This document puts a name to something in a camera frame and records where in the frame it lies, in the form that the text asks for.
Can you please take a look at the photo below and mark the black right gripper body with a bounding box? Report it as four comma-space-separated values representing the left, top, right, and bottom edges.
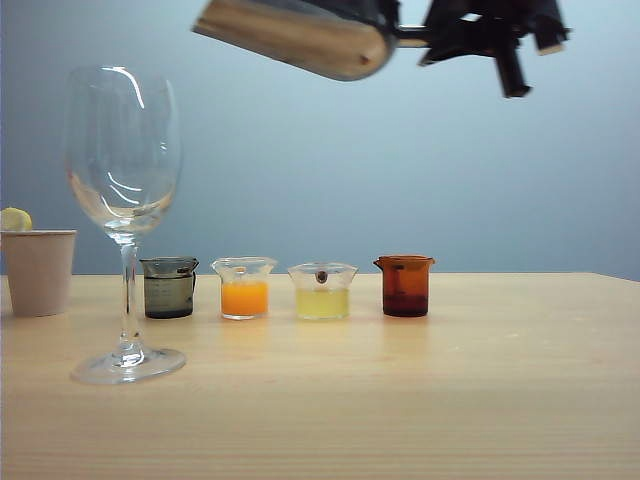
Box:
478, 0, 572, 99

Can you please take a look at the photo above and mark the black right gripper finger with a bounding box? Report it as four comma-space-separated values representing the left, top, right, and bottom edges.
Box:
417, 18, 497, 68
423, 0, 482, 27

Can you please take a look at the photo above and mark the stainless steel ice scoop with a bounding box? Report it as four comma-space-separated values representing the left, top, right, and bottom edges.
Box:
191, 0, 432, 84

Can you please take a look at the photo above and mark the amber glass beaker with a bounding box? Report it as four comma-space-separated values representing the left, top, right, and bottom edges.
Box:
372, 254, 437, 318

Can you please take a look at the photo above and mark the clear beaker with yellow liquid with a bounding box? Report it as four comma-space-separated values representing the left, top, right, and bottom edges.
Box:
286, 263, 359, 322

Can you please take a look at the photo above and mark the clear beaker with orange juice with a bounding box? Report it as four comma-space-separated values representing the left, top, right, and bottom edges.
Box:
209, 256, 279, 322

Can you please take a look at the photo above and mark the smoky grey glass beaker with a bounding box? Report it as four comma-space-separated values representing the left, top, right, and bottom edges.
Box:
138, 256, 200, 320

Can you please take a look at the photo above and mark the clear wine glass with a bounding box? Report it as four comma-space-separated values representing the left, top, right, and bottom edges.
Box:
64, 65, 187, 386

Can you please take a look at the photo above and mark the yellow lemon slice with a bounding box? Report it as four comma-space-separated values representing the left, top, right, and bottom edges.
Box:
0, 207, 34, 234

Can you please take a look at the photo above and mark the beige paper cup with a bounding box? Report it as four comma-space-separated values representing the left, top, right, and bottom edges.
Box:
0, 229, 79, 319

